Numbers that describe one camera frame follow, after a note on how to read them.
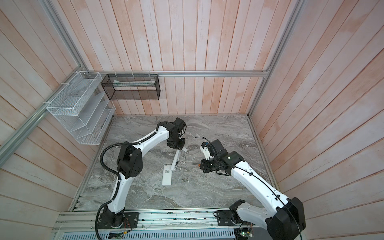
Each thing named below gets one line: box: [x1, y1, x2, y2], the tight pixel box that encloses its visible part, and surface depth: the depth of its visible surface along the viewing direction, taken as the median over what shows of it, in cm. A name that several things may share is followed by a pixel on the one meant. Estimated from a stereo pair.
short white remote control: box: [162, 165, 172, 186], surface depth 89 cm
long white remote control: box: [170, 149, 181, 172], surface depth 91 cm
